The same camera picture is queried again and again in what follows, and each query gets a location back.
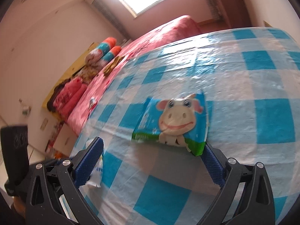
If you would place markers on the brown gold wrapper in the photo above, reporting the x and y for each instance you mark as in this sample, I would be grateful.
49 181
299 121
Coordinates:
113 65

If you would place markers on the grey checked curtain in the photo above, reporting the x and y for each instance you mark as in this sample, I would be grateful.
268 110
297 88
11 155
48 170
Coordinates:
107 14

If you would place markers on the white plastic wrapper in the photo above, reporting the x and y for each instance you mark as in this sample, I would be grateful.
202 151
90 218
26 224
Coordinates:
97 171

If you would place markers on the floral print pillow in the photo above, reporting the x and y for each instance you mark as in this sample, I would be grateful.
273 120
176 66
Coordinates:
90 72

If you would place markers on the white bedside cabinet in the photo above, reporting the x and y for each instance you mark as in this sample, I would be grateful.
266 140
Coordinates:
63 138

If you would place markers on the orange blue bolster pillow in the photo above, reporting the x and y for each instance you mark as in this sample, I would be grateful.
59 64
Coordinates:
96 51
111 52

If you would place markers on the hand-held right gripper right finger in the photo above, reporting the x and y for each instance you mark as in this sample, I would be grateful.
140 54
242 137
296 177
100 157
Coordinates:
214 166

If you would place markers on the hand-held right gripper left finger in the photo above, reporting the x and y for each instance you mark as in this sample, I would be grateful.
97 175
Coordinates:
90 161

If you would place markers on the yellow headboard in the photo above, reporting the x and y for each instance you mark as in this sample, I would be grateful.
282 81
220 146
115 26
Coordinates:
70 70

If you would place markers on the blue cow print bag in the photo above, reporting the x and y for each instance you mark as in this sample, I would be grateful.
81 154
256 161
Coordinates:
175 121

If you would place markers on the pink plush blanket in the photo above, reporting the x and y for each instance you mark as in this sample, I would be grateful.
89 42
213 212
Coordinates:
68 96

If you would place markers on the pink bed blanket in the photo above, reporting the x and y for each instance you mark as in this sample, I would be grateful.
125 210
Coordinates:
164 32

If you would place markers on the blue checkered tablecloth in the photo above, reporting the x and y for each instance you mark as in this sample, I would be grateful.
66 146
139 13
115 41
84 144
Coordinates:
234 98

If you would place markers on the patterned curtain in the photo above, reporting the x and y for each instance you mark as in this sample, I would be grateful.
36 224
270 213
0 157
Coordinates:
212 2

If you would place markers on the brown wooden wardrobe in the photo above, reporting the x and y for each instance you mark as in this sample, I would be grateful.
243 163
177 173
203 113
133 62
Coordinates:
234 4

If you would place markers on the small wall fixture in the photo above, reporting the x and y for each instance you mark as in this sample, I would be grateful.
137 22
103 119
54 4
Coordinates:
25 107

